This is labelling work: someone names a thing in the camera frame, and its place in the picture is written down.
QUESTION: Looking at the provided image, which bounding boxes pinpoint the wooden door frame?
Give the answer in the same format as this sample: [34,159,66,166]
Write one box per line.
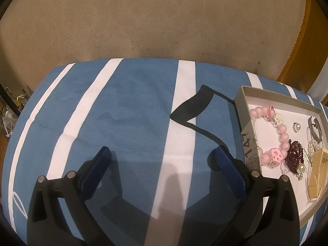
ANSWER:
[275,0,328,93]

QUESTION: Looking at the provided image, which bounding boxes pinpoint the clear plastic item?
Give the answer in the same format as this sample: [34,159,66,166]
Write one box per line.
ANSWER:
[2,110,16,137]

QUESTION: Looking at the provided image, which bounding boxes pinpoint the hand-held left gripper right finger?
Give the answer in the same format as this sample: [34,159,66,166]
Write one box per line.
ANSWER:
[208,146,300,246]

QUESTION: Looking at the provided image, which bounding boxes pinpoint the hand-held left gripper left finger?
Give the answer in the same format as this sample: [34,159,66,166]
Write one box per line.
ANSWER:
[26,146,112,246]

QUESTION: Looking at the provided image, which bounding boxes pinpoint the silver cuff bracelet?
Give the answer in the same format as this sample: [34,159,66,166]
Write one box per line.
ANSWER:
[307,116,324,143]

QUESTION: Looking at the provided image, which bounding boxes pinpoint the blue white striped cloth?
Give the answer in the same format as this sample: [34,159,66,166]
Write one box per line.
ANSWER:
[0,58,328,246]

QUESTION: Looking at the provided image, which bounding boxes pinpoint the white pearl bracelet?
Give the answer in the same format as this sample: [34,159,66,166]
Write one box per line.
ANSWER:
[306,138,322,163]

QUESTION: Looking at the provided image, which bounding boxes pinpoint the grey cardboard box tray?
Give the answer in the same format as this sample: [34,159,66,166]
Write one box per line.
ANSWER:
[234,85,328,228]

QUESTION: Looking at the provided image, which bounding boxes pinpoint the yellow handled tool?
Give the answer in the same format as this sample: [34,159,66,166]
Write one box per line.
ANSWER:
[16,94,29,107]

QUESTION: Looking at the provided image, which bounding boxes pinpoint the pink bead bracelet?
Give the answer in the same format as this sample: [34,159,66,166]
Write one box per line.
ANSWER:
[250,104,290,170]

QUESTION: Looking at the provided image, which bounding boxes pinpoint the dark red bead necklace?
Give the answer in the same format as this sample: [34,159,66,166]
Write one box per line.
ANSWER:
[284,140,305,171]

